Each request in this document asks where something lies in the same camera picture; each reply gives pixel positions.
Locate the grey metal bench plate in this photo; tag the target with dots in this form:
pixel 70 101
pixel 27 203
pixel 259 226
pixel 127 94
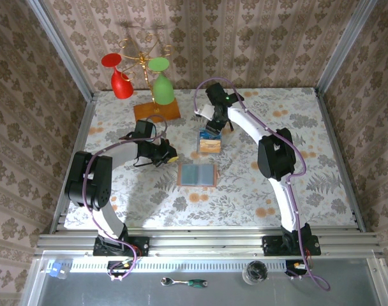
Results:
pixel 213 296

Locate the blue white plastic connector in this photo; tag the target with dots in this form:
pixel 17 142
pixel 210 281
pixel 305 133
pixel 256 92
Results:
pixel 55 269

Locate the gold credit card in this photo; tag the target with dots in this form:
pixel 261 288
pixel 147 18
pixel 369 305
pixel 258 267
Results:
pixel 210 147

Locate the floral patterned tablecloth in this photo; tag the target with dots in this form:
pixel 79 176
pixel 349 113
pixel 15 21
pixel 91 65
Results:
pixel 245 204

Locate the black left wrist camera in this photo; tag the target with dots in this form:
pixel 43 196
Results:
pixel 144 129

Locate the aluminium frame side rail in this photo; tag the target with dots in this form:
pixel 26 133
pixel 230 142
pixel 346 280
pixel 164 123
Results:
pixel 336 143
pixel 82 127

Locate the clear glass jar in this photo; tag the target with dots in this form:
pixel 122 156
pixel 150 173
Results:
pixel 254 272

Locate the black power connector block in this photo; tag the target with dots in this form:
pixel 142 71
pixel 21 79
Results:
pixel 117 266
pixel 293 269

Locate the red wine glass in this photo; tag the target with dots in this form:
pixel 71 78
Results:
pixel 120 84

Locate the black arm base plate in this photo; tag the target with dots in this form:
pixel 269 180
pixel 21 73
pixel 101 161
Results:
pixel 139 247
pixel 272 247

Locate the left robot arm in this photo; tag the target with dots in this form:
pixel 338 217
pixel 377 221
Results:
pixel 92 181

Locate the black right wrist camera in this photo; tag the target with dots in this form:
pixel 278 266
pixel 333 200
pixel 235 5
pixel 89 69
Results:
pixel 216 93

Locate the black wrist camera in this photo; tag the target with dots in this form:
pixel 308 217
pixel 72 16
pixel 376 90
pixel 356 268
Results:
pixel 144 129
pixel 216 93

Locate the green wine glass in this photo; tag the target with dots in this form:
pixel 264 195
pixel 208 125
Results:
pixel 163 90

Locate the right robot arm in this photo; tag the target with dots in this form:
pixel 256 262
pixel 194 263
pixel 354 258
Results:
pixel 273 156

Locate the blue credit card white print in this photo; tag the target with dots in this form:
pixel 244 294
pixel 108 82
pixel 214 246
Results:
pixel 203 134

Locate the aluminium frame cross rail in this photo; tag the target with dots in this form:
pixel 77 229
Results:
pixel 206 242

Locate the clear glass tumbler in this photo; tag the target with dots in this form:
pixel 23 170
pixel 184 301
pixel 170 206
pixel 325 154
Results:
pixel 260 118

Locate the aluminium frame post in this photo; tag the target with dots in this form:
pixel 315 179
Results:
pixel 344 48
pixel 61 48

